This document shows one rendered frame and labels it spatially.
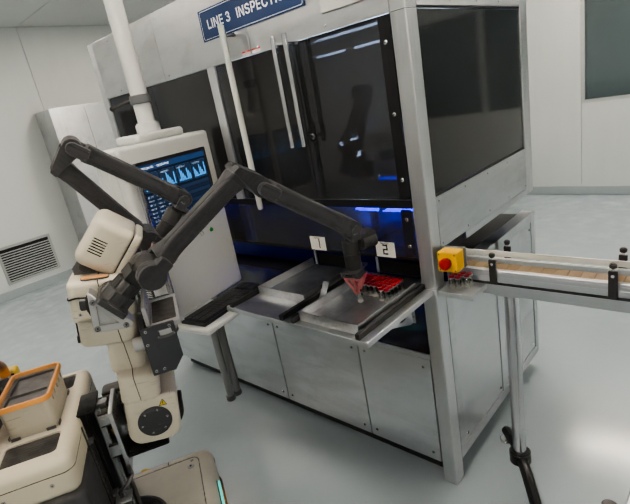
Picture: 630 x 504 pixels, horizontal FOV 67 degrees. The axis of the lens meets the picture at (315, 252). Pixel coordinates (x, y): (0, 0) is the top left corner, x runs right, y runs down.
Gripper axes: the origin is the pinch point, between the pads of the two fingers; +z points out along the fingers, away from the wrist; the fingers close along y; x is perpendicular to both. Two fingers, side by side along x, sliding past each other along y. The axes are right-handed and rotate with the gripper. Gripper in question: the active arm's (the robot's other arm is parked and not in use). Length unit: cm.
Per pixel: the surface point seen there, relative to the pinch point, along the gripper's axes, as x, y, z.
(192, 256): 81, 7, -11
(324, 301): 12.4, -3.6, 3.0
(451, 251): -31.3, 11.4, -10.4
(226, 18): 54, 34, -102
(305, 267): 39.0, 30.0, 4.4
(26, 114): 497, 221, -103
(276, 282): 43.4, 12.2, 3.6
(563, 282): -65, 13, 1
